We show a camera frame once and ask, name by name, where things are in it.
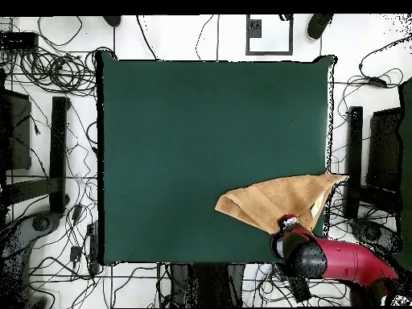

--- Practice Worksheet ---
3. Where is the tan terry towel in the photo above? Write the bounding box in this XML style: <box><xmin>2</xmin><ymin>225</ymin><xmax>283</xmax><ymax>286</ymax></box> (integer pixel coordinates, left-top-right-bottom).
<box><xmin>214</xmin><ymin>173</ymin><xmax>349</xmax><ymax>235</ymax></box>

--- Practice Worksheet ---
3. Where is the grey caster base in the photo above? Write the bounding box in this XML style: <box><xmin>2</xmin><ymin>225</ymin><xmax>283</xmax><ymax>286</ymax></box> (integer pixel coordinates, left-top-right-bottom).
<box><xmin>0</xmin><ymin>210</ymin><xmax>62</xmax><ymax>308</ymax></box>
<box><xmin>350</xmin><ymin>218</ymin><xmax>403</xmax><ymax>257</ymax></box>

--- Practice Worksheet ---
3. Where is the black T-shaped stand base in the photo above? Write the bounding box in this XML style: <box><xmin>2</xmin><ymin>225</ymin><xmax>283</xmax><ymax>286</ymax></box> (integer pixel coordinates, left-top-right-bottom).
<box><xmin>343</xmin><ymin>105</ymin><xmax>400</xmax><ymax>220</ymax></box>
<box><xmin>6</xmin><ymin>96</ymin><xmax>71</xmax><ymax>215</ymax></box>

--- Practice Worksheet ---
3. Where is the black square case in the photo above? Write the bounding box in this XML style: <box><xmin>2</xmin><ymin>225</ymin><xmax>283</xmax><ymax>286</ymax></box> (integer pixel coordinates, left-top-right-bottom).
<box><xmin>366</xmin><ymin>107</ymin><xmax>403</xmax><ymax>194</ymax></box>
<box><xmin>0</xmin><ymin>89</ymin><xmax>33</xmax><ymax>171</ymax></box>

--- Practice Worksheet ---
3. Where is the dark green table cloth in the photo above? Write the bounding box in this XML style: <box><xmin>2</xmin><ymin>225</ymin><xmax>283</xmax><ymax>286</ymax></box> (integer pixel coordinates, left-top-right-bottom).
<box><xmin>96</xmin><ymin>51</ymin><xmax>337</xmax><ymax>266</ymax></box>

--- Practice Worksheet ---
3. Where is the black power strip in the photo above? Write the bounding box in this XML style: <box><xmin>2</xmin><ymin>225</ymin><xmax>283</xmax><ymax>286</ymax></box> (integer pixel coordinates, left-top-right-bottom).
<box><xmin>86</xmin><ymin>221</ymin><xmax>101</xmax><ymax>274</ymax></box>

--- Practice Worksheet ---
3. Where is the black electronics box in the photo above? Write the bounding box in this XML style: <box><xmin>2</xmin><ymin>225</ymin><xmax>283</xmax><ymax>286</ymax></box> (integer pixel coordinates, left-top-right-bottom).
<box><xmin>0</xmin><ymin>31</ymin><xmax>39</xmax><ymax>51</ymax></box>

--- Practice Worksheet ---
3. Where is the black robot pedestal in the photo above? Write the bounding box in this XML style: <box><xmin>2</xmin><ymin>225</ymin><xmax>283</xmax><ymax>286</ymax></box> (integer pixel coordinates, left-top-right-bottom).
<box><xmin>168</xmin><ymin>263</ymin><xmax>245</xmax><ymax>308</ymax></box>

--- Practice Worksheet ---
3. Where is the grey square floor frame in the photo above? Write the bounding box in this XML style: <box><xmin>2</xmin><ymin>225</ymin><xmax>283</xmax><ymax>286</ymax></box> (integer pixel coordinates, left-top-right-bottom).
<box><xmin>245</xmin><ymin>14</ymin><xmax>294</xmax><ymax>56</ymax></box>

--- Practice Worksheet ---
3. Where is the tangled black cable bundle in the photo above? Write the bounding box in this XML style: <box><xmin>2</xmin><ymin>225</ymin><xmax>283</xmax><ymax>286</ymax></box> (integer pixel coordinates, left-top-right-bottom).
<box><xmin>0</xmin><ymin>15</ymin><xmax>97</xmax><ymax>97</ymax></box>

